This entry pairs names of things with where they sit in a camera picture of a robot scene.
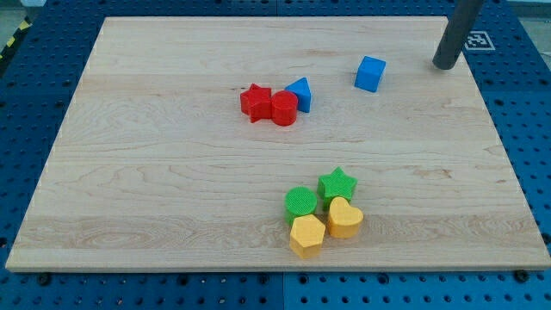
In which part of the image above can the yellow hexagon block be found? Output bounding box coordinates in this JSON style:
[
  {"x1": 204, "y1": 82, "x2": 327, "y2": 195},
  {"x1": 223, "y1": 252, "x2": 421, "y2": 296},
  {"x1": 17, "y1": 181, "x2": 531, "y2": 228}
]
[{"x1": 289, "y1": 214, "x2": 325, "y2": 259}]

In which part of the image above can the green cylinder block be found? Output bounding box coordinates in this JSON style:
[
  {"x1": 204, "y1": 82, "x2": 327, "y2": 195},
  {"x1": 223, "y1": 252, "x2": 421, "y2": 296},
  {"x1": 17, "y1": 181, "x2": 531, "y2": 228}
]
[{"x1": 284, "y1": 187, "x2": 318, "y2": 226}]

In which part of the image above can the yellow heart block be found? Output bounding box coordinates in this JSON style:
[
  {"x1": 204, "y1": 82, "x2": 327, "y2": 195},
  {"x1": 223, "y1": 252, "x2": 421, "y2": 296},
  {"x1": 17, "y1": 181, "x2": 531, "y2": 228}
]
[{"x1": 328, "y1": 196, "x2": 364, "y2": 239}]

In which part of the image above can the green star block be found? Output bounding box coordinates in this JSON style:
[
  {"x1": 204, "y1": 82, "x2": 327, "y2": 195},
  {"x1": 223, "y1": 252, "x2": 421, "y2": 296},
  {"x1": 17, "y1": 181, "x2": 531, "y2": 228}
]
[{"x1": 317, "y1": 167, "x2": 357, "y2": 211}]

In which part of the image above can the light wooden board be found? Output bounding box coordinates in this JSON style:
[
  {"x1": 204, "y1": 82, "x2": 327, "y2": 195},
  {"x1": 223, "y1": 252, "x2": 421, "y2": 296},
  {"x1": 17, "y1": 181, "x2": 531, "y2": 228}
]
[{"x1": 6, "y1": 16, "x2": 550, "y2": 273}]

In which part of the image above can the red star block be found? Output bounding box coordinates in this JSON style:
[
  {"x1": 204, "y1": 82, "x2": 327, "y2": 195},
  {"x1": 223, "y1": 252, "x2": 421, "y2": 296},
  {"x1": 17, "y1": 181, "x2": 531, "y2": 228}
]
[{"x1": 240, "y1": 84, "x2": 271, "y2": 123}]

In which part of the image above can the blue triangle block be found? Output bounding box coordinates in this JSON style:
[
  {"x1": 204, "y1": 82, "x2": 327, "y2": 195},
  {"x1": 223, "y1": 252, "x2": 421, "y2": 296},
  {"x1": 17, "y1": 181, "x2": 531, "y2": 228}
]
[{"x1": 285, "y1": 77, "x2": 312, "y2": 113}]

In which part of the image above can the red cylinder block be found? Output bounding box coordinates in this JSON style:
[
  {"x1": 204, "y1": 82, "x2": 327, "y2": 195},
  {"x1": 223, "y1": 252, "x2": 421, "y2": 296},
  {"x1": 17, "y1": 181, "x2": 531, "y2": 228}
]
[{"x1": 271, "y1": 90, "x2": 298, "y2": 126}]

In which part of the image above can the white fiducial marker tag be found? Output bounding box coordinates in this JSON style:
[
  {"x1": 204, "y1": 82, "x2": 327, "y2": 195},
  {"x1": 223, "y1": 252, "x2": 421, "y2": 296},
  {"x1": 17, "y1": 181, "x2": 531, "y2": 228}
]
[{"x1": 464, "y1": 30, "x2": 495, "y2": 51}]

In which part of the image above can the blue cube block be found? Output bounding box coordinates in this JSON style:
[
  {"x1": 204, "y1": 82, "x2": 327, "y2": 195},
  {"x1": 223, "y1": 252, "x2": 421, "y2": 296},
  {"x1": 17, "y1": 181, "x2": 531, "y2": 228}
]
[{"x1": 354, "y1": 56, "x2": 387, "y2": 92}]

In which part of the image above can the yellow black hazard tape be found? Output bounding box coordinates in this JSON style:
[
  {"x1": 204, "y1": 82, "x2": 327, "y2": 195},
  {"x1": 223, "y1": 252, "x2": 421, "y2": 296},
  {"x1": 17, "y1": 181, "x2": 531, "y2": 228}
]
[{"x1": 1, "y1": 16, "x2": 33, "y2": 60}]

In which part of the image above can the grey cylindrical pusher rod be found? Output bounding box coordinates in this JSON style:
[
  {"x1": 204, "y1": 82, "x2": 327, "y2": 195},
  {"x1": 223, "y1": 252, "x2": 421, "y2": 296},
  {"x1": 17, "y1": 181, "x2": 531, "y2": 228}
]
[{"x1": 432, "y1": 0, "x2": 484, "y2": 71}]

